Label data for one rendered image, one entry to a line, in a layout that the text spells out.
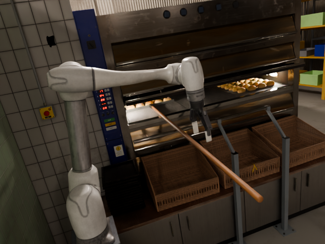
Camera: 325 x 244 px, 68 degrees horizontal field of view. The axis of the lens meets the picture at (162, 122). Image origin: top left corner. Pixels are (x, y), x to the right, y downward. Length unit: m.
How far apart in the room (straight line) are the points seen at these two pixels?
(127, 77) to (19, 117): 1.28
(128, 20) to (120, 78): 1.09
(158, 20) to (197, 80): 1.08
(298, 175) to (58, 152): 2.14
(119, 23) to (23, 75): 0.83
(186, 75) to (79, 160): 0.68
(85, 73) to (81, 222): 0.65
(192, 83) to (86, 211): 0.76
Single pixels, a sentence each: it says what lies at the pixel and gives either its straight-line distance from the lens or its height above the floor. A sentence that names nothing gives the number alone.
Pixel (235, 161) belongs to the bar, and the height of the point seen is 0.89.
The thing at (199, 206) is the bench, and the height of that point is 0.54.
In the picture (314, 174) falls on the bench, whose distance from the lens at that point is 2.70.
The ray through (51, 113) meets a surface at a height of 1.45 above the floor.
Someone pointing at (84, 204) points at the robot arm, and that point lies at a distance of 1.19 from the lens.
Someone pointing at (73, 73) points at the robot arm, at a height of 1.79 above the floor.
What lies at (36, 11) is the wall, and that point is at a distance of 2.11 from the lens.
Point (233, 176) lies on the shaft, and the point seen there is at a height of 1.20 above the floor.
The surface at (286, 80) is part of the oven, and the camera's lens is 3.02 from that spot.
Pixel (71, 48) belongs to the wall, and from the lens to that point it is 2.07.
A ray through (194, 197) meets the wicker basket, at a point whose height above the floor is 0.59.
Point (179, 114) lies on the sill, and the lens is 2.29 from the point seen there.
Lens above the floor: 1.88
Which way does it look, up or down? 19 degrees down
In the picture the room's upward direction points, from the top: 9 degrees counter-clockwise
